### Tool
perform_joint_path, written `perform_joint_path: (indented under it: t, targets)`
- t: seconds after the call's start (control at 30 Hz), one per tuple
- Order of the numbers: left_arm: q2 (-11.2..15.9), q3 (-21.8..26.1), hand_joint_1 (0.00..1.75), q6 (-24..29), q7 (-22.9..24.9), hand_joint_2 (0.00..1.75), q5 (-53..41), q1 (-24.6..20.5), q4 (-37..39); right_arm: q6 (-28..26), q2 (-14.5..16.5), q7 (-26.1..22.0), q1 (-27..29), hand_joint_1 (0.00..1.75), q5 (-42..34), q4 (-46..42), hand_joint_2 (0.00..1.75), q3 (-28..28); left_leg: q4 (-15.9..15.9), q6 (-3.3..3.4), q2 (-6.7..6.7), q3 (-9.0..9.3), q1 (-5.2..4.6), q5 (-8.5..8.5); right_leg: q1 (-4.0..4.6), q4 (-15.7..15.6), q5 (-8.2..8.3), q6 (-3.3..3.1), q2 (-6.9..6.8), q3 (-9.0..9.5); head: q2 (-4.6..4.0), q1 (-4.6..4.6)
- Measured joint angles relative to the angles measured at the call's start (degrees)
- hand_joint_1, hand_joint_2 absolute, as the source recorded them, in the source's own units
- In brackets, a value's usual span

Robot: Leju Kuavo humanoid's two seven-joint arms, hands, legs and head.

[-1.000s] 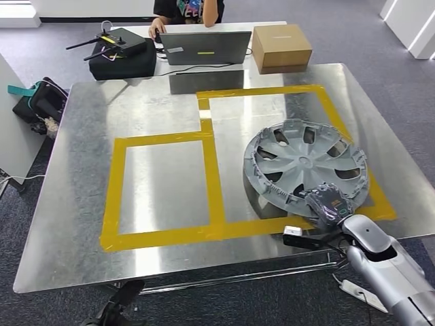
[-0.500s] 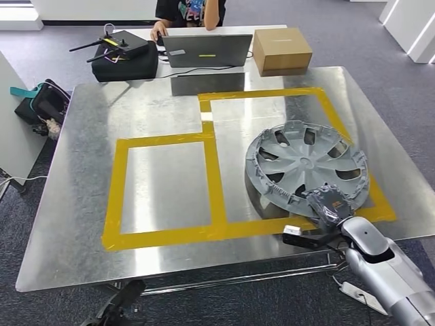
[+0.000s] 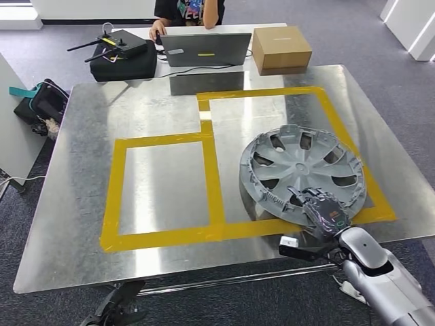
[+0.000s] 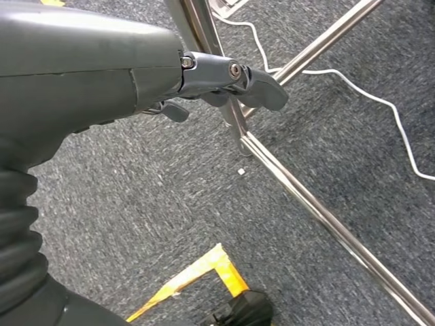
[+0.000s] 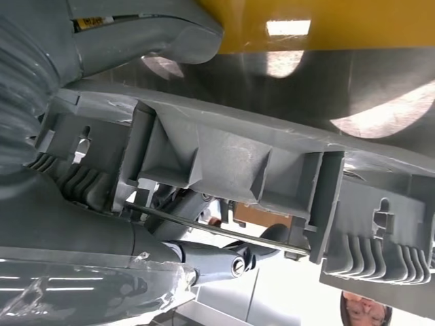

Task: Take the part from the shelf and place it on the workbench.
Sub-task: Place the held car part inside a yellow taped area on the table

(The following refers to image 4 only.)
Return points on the stainless steel workbench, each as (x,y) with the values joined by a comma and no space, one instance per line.
(340,227)

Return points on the yellow floor tape outline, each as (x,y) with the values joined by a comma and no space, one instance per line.
(224,265)

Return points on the black robot foot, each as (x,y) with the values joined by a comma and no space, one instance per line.
(245,310)

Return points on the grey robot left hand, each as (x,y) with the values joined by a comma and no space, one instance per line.
(68,67)

